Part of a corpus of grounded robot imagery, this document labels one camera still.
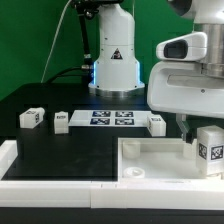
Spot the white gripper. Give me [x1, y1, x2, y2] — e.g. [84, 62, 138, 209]
[147, 61, 224, 144]

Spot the white square tabletop part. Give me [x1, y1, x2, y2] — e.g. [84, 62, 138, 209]
[118, 138, 222, 180]

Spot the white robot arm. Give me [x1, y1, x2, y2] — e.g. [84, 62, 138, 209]
[89, 0, 224, 134]

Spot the white tag base sheet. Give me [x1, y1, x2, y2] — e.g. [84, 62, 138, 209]
[69, 110, 151, 127]

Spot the white U-shaped fence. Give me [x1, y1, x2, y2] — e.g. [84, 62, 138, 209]
[0, 140, 224, 210]

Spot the black cable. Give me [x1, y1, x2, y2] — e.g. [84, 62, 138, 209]
[45, 65, 94, 84]

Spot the white cable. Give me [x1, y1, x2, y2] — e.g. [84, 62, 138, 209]
[40, 0, 73, 84]

